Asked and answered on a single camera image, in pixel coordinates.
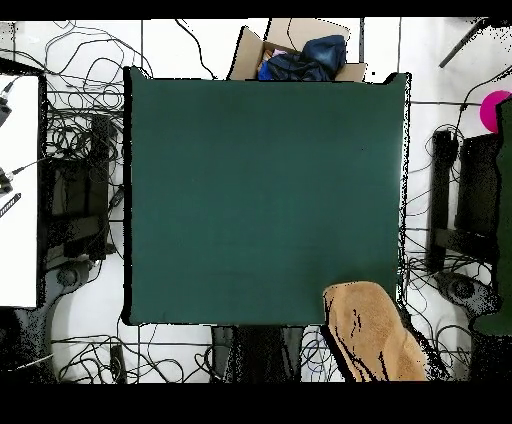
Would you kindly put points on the tan terry towel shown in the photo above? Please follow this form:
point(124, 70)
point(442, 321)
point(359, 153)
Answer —
point(372, 328)

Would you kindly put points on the dark green table cloth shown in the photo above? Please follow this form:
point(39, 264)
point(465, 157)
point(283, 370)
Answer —
point(506, 200)
point(260, 180)

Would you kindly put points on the dark navy garment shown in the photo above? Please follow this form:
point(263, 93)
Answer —
point(292, 68)

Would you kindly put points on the open cardboard box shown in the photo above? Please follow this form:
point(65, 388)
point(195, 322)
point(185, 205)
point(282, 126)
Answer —
point(248, 56)

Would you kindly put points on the blue denim jeans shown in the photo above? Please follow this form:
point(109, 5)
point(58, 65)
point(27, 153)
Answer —
point(324, 50)

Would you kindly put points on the round grey stand base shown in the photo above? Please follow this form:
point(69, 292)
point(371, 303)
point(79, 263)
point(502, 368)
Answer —
point(464, 290)
point(67, 276)

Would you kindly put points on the black power strip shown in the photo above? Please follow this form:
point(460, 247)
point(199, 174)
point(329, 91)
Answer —
point(118, 364)

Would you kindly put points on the white desk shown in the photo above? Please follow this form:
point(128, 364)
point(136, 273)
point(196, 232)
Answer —
point(20, 248)

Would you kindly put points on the black slotted bar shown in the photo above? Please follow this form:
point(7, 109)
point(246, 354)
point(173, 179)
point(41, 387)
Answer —
point(10, 205)

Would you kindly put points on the magenta round object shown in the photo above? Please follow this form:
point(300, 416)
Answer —
point(490, 110)

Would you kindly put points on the black rod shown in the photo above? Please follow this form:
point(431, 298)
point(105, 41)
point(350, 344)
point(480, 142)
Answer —
point(460, 46)

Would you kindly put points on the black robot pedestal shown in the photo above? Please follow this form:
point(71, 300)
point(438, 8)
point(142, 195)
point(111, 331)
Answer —
point(256, 352)

